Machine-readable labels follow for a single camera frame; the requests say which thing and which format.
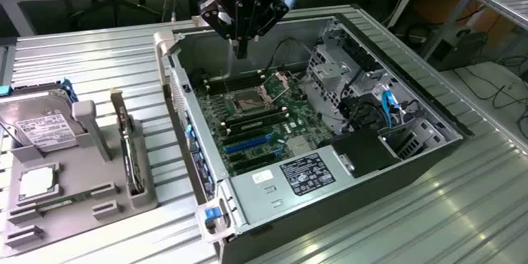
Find graphics card with metal bracket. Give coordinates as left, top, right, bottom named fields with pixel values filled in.
left=110, top=88, right=149, bottom=196

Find metal socket cover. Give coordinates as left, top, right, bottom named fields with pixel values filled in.
left=257, top=71, right=299, bottom=104

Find metal disk bay cage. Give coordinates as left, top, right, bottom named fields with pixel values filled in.
left=307, top=44, right=375, bottom=137

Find CPU socket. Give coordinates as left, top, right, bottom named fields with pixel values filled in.
left=230, top=90, right=270, bottom=116

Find green motherboard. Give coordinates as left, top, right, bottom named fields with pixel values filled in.
left=194, top=69, right=334, bottom=177

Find black RAM stick with label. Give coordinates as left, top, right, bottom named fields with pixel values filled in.
left=225, top=114, right=289, bottom=134

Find blue expansion slot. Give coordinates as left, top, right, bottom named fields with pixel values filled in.
left=225, top=133, right=277, bottom=155

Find silver chipset heatsink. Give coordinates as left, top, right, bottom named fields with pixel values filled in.
left=286, top=137, right=315, bottom=157

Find black expansion slot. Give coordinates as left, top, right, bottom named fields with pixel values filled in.
left=229, top=151, right=277, bottom=172

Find black fan shroud box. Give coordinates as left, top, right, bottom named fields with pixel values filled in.
left=329, top=129, right=402, bottom=180

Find silver hard disk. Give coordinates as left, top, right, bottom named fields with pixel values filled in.
left=0, top=87, right=81, bottom=154

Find grey power supply unit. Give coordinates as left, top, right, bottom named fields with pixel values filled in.
left=229, top=145, right=357, bottom=227

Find grey parts rack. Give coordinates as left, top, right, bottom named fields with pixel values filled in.
left=0, top=100, right=162, bottom=249

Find open black PC case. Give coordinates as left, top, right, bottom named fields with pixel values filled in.
left=153, top=4, right=477, bottom=264

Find silver CPU chip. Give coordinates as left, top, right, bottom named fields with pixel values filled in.
left=19, top=168, right=61, bottom=199

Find green RAM stick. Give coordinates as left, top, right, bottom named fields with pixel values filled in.
left=35, top=188, right=97, bottom=213

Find black wire loop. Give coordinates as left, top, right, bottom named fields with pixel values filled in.
left=266, top=38, right=299, bottom=70

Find coiled black cable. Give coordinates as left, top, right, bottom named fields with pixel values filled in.
left=406, top=22, right=431, bottom=46

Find blue wire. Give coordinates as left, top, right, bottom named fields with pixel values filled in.
left=382, top=90, right=405, bottom=129

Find blue disk bracket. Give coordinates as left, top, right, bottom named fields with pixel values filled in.
left=0, top=77, right=81, bottom=104

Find black box with handle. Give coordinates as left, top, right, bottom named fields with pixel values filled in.
left=430, top=28, right=489, bottom=72

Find aluminium profile frame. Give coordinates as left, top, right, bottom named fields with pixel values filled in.
left=421, top=0, right=528, bottom=62

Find black floor cables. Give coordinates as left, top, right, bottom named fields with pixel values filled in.
left=451, top=55, right=528, bottom=111

